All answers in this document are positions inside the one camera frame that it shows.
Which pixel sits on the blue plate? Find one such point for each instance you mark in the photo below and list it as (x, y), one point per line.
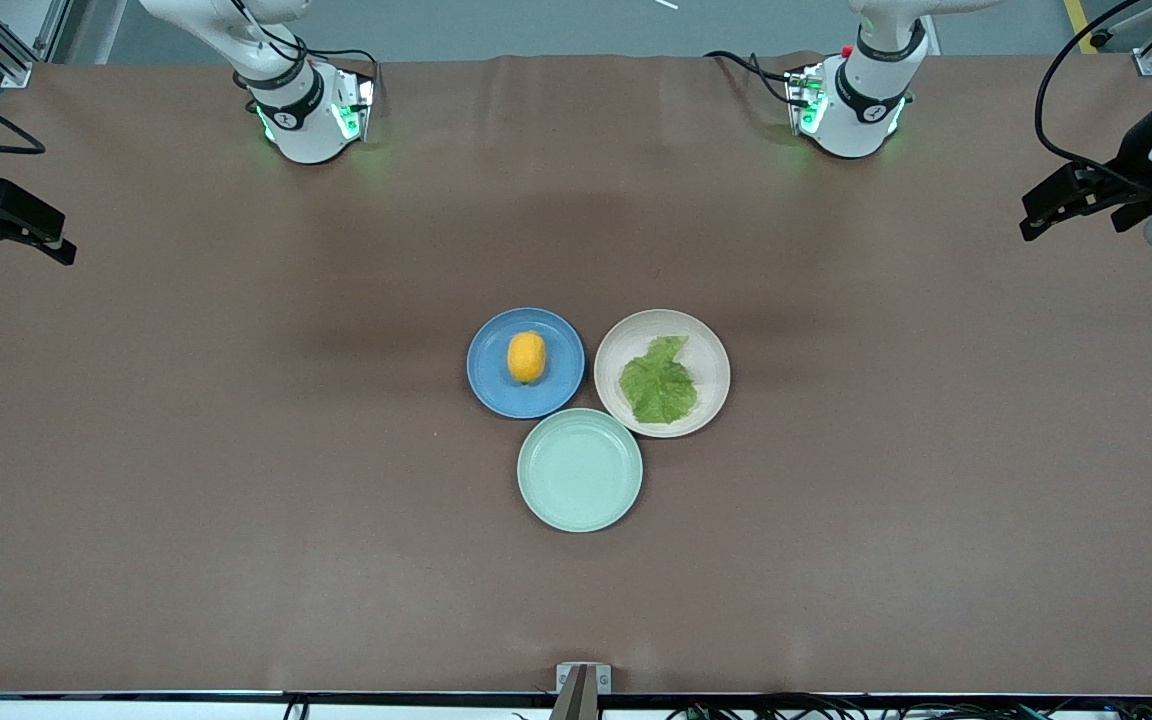
(491, 380)

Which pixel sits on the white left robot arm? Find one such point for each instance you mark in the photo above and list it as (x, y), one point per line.
(861, 130)

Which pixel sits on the grey metal camera bracket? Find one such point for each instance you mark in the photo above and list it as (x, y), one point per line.
(581, 690)

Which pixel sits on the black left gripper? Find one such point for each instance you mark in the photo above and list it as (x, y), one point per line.
(1135, 154)

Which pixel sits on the beige plate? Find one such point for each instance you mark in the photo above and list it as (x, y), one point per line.
(616, 350)

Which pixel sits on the green lettuce leaf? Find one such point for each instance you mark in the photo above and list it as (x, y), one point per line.
(658, 385)

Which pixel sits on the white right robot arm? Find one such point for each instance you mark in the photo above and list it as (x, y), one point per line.
(301, 130)

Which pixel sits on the mint green plate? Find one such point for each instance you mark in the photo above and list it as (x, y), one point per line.
(580, 470)

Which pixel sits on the yellow lemon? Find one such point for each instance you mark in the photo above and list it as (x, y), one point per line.
(526, 357)

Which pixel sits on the brown table cover sheet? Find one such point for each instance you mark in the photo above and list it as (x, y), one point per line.
(236, 550)

